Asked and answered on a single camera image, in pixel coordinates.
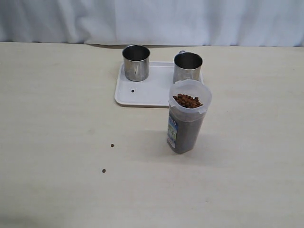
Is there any steel mug with pellets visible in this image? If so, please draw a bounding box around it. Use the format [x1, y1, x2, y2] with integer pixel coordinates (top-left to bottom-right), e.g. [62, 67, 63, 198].
[173, 50, 203, 83]

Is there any translucent plastic container with label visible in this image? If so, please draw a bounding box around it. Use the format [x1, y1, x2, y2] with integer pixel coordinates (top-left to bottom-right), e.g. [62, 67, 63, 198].
[167, 79, 212, 154]

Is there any white plastic tray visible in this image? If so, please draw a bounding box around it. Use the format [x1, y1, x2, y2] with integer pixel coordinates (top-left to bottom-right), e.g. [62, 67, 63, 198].
[114, 61, 174, 108]

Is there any white curtain backdrop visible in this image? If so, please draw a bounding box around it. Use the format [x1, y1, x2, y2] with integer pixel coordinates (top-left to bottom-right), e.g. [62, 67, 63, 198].
[0, 0, 304, 47]

